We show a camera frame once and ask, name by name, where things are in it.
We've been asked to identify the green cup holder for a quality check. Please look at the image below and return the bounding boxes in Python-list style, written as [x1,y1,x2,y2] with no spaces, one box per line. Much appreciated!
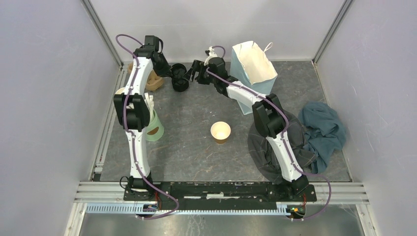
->
[146,110,164,142]

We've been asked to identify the teal blue cloth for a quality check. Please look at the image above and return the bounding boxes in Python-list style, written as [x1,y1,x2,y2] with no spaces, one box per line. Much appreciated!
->
[298,101,346,174]

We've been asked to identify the dark grey checked cloth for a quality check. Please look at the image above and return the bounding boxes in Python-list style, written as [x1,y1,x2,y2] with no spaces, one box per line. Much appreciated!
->
[247,111,318,185]

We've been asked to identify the brown pulp cup carriers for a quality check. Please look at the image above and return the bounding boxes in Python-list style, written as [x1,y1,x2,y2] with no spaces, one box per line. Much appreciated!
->
[145,70,164,91]

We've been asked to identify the brown paper coffee cup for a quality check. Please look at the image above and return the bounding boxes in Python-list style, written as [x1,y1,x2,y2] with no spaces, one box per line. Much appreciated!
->
[210,121,231,144]

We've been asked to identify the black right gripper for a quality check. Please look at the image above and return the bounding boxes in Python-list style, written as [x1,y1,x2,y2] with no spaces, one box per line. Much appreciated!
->
[183,59,217,85]

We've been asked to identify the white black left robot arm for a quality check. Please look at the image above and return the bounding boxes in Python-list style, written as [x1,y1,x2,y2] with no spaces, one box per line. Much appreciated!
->
[113,35,170,201]

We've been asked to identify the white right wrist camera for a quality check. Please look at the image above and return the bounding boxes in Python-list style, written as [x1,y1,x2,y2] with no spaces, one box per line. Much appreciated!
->
[204,46,218,66]

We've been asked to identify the white stir sticks bundle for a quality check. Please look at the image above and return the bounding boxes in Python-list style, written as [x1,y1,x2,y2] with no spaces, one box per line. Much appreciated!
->
[145,93,154,113]

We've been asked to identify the stack of black lids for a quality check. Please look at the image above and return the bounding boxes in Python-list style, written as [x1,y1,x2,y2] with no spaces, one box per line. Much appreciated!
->
[171,63,189,92]

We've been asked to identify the white slotted cable duct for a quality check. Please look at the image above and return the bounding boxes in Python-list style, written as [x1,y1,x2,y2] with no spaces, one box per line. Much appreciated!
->
[86,203,290,216]

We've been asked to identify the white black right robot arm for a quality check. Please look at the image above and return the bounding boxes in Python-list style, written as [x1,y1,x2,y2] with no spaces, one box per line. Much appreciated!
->
[187,57,309,201]

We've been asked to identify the light blue paper bag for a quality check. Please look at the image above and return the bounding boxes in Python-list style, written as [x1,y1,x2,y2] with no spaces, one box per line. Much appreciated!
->
[230,41,278,95]

